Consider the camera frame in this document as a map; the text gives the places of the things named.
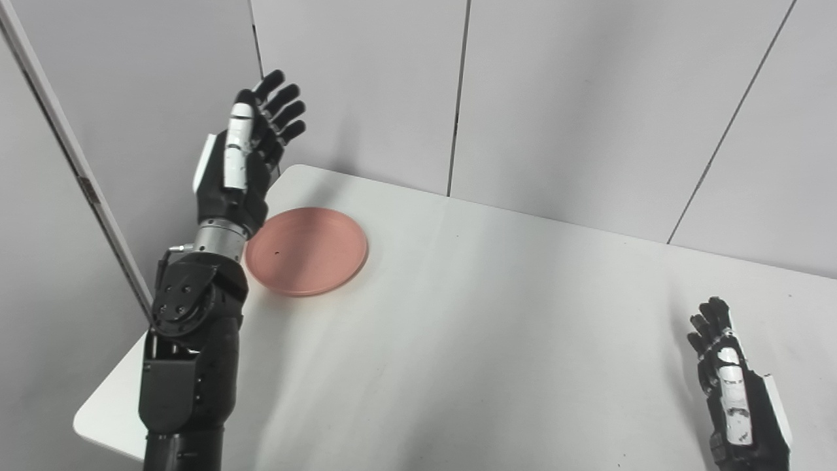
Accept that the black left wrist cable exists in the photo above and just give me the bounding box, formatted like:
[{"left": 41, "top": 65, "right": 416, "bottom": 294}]
[{"left": 154, "top": 243, "right": 197, "bottom": 282}]

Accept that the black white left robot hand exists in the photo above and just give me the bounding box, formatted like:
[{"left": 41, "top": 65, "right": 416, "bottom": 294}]
[{"left": 193, "top": 69, "right": 307, "bottom": 237}]

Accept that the pink round plate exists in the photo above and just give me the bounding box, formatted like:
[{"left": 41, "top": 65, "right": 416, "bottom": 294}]
[{"left": 245, "top": 207, "right": 369, "bottom": 297}]

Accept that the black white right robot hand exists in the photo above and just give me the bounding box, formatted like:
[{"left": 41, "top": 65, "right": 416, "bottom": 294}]
[{"left": 687, "top": 297, "right": 794, "bottom": 471}]

